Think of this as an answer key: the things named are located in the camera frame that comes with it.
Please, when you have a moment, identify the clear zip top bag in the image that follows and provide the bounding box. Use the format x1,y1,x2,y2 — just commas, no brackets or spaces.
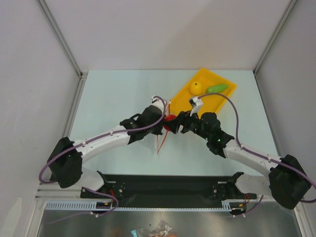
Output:
156,100,171,154

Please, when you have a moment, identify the red toy tomato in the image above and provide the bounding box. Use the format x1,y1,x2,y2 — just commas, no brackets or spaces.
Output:
163,114,177,131

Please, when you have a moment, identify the yellow toy orange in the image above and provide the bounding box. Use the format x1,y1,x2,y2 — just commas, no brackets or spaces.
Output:
189,81,203,96

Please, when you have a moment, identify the green toy cucumber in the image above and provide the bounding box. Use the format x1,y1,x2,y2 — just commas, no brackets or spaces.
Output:
205,84,228,93

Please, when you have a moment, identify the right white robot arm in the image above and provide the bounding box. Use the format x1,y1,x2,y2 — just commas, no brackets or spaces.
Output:
164,112,312,209

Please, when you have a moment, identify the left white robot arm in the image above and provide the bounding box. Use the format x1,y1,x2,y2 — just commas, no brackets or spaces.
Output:
46,105,166,198

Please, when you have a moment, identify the plastic bag of snacks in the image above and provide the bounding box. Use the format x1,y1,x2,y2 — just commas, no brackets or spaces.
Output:
131,220,178,237

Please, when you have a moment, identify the yellow plastic tray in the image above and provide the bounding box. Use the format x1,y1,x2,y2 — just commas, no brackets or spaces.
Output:
170,68,237,116

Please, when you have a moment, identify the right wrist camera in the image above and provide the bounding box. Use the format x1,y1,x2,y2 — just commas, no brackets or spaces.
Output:
189,96,203,117

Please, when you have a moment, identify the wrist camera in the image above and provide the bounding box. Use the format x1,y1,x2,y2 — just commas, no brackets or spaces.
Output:
189,96,203,117
151,95,168,112

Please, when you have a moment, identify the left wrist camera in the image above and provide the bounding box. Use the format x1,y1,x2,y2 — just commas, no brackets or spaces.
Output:
151,95,168,112

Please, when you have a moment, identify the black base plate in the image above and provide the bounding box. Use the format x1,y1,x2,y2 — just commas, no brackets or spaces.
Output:
80,174,257,209

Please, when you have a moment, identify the white slotted cable duct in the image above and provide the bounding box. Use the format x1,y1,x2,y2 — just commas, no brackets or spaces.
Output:
45,199,245,212

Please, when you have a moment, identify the aluminium front rail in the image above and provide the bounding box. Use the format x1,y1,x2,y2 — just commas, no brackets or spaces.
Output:
35,190,81,200

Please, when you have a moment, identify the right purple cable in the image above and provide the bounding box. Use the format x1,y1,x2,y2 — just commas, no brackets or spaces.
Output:
197,92,316,218

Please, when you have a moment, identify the right aluminium frame post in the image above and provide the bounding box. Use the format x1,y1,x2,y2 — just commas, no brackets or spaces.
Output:
253,0,299,77

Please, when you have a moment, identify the aluminium frame post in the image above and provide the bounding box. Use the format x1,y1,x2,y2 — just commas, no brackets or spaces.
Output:
253,0,299,77
35,0,87,78

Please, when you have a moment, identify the left aluminium frame post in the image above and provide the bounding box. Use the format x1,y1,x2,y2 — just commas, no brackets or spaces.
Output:
35,0,87,78

